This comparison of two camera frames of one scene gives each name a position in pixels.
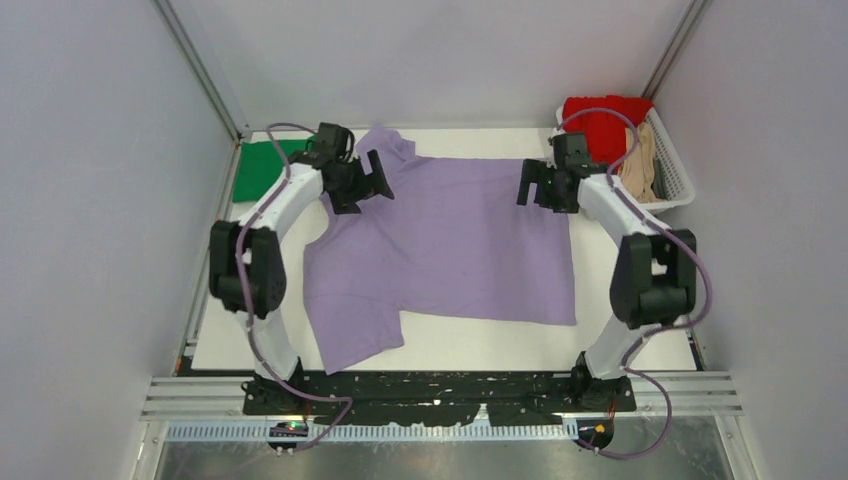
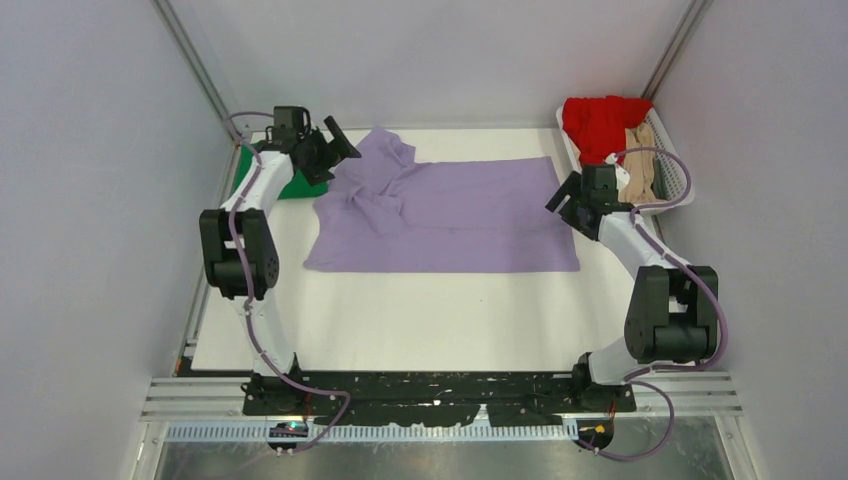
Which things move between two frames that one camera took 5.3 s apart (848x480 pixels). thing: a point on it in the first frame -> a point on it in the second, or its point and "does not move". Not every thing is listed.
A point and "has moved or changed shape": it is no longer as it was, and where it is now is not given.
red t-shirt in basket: x=605 y=132 does not move
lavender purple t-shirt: x=454 y=239 has moved or changed shape
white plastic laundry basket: x=670 y=172 does not move
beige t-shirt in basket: x=637 y=173 does not move
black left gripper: x=348 y=204 -> x=331 y=160
